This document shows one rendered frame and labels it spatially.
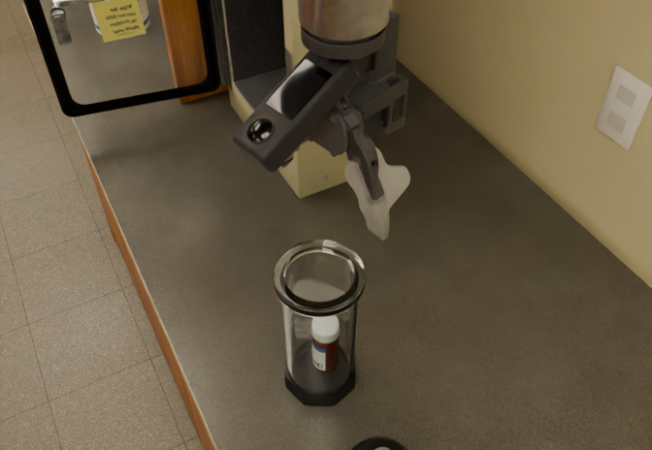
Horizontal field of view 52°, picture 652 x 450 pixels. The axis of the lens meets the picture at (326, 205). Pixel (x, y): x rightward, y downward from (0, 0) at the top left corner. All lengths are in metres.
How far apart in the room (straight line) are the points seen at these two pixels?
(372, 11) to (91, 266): 2.01
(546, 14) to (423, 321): 0.54
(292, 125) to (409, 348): 0.53
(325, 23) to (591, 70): 0.68
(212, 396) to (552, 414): 0.46
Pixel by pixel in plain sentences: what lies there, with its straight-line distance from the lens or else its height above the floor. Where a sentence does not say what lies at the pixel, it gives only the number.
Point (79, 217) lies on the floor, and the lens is 2.63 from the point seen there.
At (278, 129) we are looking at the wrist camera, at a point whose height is 1.43.
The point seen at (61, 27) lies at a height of 1.19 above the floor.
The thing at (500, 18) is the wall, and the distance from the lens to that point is 1.29.
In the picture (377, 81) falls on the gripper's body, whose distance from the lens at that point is 0.62.
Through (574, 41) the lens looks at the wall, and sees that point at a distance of 1.16.
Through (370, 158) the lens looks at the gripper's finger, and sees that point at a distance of 0.59.
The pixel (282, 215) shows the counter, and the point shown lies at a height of 0.94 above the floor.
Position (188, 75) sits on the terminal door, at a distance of 1.35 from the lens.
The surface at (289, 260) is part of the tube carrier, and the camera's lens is 0.80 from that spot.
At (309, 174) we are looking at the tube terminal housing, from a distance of 1.16.
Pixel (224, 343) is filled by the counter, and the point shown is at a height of 0.94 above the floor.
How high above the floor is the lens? 1.77
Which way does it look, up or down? 45 degrees down
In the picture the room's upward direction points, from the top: straight up
